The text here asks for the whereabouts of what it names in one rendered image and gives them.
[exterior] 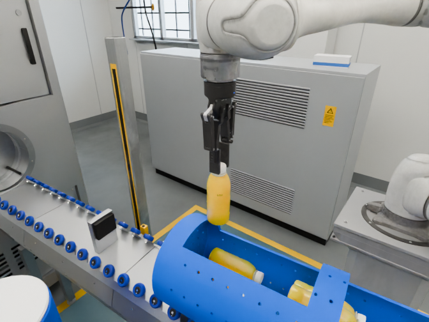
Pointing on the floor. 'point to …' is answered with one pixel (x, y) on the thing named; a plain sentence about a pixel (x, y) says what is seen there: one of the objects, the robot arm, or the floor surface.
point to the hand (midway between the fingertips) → (219, 158)
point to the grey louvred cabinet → (265, 133)
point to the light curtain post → (127, 127)
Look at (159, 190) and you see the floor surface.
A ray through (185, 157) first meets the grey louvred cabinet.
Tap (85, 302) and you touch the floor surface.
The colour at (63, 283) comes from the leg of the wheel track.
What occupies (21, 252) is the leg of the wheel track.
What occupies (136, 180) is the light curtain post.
